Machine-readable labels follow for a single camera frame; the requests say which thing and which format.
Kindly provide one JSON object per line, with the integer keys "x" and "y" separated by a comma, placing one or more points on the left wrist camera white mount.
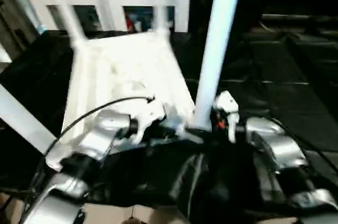
{"x": 148, "y": 114}

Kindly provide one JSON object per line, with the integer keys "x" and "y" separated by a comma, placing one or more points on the white plastic table leg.
{"x": 160, "y": 4}
{"x": 21, "y": 113}
{"x": 68, "y": 10}
{"x": 219, "y": 36}

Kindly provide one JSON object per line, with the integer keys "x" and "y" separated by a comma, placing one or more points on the black plastic mat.
{"x": 290, "y": 102}

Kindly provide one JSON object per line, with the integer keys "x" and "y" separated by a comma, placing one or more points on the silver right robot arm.
{"x": 285, "y": 147}

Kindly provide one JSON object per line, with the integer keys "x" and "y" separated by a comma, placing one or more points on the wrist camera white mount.
{"x": 227, "y": 102}
{"x": 148, "y": 114}

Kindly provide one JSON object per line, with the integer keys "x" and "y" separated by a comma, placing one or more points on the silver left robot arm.
{"x": 103, "y": 131}

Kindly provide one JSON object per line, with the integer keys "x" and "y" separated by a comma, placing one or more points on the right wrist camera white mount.
{"x": 227, "y": 102}

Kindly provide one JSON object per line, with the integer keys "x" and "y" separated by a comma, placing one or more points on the long grey metal bar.
{"x": 290, "y": 19}

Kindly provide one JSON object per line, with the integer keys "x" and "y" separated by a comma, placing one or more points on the white plastic table top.
{"x": 118, "y": 57}

